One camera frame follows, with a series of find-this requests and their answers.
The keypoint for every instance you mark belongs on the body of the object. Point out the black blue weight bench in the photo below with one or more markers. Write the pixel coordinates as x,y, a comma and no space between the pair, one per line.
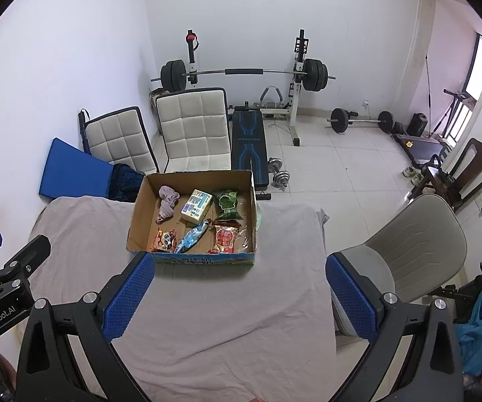
247,142

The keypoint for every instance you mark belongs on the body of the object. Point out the panda print snack packet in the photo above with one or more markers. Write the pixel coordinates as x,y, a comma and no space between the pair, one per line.
163,240

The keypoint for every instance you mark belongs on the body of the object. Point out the thin black pole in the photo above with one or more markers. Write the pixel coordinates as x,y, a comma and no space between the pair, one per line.
428,96

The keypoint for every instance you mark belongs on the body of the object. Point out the pair of light shoes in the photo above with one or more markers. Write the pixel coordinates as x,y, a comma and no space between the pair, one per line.
412,175

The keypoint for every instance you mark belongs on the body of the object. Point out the white squat rack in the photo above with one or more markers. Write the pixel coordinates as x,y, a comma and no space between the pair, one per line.
296,100

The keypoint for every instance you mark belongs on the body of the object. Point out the cardboard box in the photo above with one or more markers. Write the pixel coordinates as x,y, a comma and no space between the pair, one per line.
149,222

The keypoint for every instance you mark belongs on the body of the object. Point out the black folding stand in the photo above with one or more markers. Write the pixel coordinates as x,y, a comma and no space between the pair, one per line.
475,289

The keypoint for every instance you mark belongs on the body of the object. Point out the brown wooden chair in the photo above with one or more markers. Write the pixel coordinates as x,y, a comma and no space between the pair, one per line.
473,163

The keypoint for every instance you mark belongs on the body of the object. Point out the green snack packet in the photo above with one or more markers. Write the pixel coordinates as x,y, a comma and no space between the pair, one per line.
226,203

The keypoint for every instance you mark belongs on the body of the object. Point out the short barbell with black plates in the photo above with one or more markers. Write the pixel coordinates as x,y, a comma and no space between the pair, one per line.
339,120

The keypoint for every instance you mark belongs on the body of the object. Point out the black treadmill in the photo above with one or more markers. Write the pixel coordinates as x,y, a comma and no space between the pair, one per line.
423,146

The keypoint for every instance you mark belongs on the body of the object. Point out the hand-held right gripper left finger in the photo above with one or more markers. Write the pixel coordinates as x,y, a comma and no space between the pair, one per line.
130,293

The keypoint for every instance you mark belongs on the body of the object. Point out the dark blue garment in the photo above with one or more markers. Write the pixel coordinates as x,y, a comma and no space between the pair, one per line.
125,184

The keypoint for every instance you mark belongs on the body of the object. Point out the blue white tissue pack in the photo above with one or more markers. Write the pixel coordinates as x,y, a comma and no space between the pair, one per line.
197,206

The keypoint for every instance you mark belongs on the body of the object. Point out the grey office chair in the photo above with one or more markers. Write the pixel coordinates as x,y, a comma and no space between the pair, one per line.
421,238

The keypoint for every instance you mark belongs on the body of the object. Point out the long blue snack packet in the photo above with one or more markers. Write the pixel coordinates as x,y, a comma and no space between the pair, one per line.
190,238

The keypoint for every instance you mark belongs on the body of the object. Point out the blue folded mat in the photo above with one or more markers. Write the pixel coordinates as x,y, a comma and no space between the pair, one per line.
75,169

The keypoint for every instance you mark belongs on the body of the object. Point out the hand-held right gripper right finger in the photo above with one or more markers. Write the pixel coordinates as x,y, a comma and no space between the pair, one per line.
352,297

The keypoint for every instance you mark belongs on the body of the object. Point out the black speaker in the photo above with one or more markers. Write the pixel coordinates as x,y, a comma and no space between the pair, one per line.
418,124

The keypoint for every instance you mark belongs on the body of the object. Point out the red snack packet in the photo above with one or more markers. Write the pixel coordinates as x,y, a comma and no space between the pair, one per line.
225,238

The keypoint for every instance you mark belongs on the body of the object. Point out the person's left forearm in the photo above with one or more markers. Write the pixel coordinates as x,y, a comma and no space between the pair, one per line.
5,379

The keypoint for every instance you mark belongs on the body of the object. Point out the purple sock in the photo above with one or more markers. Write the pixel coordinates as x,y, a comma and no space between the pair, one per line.
167,201

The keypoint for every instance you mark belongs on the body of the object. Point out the grey curved exercise attachment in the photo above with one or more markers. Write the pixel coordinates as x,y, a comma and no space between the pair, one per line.
271,90

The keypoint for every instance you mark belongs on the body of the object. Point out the white padded chair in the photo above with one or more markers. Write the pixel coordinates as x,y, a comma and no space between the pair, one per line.
115,138
193,127

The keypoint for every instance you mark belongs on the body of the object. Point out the long barbell with black plates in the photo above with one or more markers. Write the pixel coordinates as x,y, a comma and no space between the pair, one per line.
241,71

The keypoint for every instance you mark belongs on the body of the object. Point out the grey bed sheet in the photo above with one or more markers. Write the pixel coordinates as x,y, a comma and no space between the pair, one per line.
232,331

